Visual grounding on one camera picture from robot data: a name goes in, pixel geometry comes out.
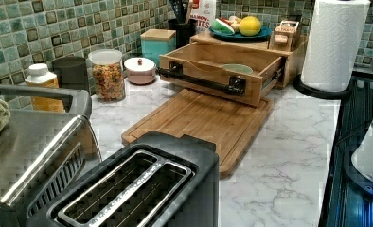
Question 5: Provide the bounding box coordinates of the stainless steel toaster oven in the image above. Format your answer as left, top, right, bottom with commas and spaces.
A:
0, 85, 101, 227

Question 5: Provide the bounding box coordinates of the yellow toy lemon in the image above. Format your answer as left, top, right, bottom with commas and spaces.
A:
240, 16, 261, 36

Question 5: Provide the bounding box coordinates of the clear jar of colourful pasta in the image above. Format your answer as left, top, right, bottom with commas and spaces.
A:
88, 49, 125, 102

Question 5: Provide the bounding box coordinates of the wooden cutting board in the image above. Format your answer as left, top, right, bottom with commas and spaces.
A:
122, 89, 273, 179

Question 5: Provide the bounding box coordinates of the black paper towel holder base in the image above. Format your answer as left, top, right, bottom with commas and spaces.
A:
293, 75, 351, 100

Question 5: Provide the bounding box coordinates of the beige toy garlic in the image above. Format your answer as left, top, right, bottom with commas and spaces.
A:
228, 16, 241, 32

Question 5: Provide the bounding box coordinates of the wooden drawer cabinet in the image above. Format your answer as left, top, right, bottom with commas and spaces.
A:
190, 31, 308, 89

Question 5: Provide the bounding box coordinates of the green bowl in drawer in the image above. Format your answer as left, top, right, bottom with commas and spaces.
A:
222, 63, 253, 75

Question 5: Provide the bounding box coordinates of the white paper towel roll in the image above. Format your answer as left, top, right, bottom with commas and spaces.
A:
301, 0, 370, 92

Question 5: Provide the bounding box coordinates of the toy watermelon slice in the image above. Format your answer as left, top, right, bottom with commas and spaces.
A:
210, 18, 235, 35

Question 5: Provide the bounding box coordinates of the dark grey canister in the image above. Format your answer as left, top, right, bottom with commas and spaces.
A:
52, 57, 90, 92

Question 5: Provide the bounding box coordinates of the black utensil holder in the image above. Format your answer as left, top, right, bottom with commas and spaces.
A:
168, 19, 197, 48

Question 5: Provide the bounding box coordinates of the wooden tea bag box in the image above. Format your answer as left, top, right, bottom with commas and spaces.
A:
269, 20, 300, 52

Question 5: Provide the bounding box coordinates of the pink pot with white lid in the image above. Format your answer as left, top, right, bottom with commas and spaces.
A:
124, 57, 156, 85

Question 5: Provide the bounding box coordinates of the black two-slot toaster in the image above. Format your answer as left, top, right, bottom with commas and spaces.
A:
26, 131, 219, 227

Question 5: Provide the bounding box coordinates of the blue plate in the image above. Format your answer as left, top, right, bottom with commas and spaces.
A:
209, 26, 272, 41

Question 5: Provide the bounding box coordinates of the teal canister with wooden lid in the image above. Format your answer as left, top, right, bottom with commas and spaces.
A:
141, 29, 176, 66

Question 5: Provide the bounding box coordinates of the wooden drawer with black handle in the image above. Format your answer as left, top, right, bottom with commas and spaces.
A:
156, 42, 285, 107

